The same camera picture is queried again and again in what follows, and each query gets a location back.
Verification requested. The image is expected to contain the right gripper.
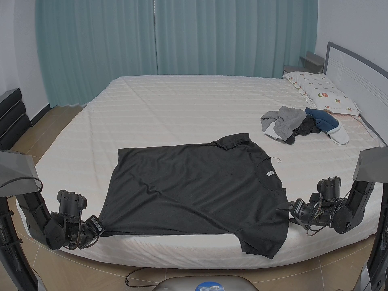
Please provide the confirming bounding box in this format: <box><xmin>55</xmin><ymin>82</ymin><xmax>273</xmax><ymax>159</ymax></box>
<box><xmin>288</xmin><ymin>198</ymin><xmax>323</xmax><ymax>227</ymax></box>

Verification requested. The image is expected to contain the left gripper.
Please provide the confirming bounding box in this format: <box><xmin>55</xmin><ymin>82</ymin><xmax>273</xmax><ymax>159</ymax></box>
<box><xmin>76</xmin><ymin>215</ymin><xmax>107</xmax><ymax>245</ymax></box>

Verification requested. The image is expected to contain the black T-shirt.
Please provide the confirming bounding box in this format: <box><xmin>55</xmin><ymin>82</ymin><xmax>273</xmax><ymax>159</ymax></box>
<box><xmin>98</xmin><ymin>133</ymin><xmax>290</xmax><ymax>259</ymax></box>

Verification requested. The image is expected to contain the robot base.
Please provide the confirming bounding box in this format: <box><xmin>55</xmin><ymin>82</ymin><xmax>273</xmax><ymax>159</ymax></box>
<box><xmin>151</xmin><ymin>276</ymin><xmax>259</xmax><ymax>291</ymax></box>

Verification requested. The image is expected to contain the pile of clothes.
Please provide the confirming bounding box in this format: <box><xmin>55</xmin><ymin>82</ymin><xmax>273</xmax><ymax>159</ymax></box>
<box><xmin>260</xmin><ymin>106</ymin><xmax>350</xmax><ymax>146</ymax></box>

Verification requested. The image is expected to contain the bed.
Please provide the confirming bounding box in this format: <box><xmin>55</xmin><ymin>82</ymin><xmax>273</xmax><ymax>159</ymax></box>
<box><xmin>14</xmin><ymin>41</ymin><xmax>388</xmax><ymax>270</ymax></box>

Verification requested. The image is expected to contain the white printed pillow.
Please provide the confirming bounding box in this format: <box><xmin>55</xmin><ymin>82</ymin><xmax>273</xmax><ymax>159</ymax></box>
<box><xmin>282</xmin><ymin>71</ymin><xmax>362</xmax><ymax>116</ymax></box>

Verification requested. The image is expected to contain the black chest of drawers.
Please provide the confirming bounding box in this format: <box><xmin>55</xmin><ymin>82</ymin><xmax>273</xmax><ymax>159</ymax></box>
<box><xmin>0</xmin><ymin>87</ymin><xmax>32</xmax><ymax>149</ymax></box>

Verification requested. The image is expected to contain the grey bedside table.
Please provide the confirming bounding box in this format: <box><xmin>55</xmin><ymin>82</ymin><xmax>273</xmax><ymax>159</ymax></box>
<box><xmin>283</xmin><ymin>50</ymin><xmax>325</xmax><ymax>73</ymax></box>

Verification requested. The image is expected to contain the blue-green curtain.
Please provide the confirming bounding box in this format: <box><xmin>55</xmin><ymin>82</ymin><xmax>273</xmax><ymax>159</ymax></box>
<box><xmin>154</xmin><ymin>0</ymin><xmax>319</xmax><ymax>79</ymax></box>
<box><xmin>35</xmin><ymin>0</ymin><xmax>159</xmax><ymax>108</ymax></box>

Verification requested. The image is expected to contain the black cable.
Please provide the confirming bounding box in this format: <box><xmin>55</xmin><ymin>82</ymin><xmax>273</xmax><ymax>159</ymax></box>
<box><xmin>125</xmin><ymin>265</ymin><xmax>162</xmax><ymax>286</ymax></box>
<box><xmin>0</xmin><ymin>177</ymin><xmax>43</xmax><ymax>193</ymax></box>

